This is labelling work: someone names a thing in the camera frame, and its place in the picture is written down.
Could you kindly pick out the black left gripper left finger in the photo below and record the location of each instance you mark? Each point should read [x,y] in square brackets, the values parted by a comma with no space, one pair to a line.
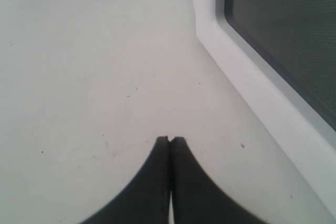
[146,198]

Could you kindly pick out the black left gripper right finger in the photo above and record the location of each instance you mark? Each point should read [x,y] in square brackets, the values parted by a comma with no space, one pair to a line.
[196,198]

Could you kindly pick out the white microwave door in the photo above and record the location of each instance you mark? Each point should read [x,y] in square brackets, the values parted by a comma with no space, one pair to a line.
[280,57]

